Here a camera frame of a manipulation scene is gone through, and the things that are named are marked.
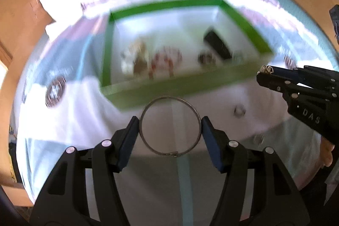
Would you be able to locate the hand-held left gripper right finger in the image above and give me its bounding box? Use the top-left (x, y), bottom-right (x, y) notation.
top-left (201, 116), bottom-right (310, 226)

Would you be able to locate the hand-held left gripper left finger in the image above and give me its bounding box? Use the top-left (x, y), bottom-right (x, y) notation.
top-left (30, 116), bottom-right (140, 226)

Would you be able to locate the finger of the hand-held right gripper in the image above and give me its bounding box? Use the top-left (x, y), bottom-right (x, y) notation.
top-left (267, 65), bottom-right (339, 89)
top-left (256, 74), bottom-right (331, 103)

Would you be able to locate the thin metal bangle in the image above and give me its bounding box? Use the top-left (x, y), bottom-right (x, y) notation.
top-left (139, 97), bottom-right (202, 157)

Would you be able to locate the green cardboard box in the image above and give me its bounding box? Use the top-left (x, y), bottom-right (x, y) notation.
top-left (101, 0), bottom-right (274, 112)

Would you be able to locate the dark beaded bracelet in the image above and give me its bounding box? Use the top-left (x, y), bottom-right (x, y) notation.
top-left (198, 51), bottom-right (216, 66)

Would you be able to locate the cream white wristwatch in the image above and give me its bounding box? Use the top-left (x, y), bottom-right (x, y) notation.
top-left (120, 41), bottom-right (149, 75)

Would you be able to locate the person's right hand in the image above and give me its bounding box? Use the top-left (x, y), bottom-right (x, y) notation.
top-left (320, 135), bottom-right (335, 168)

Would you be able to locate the printed bed sheet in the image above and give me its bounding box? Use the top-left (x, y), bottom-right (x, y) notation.
top-left (16, 0), bottom-right (334, 226)

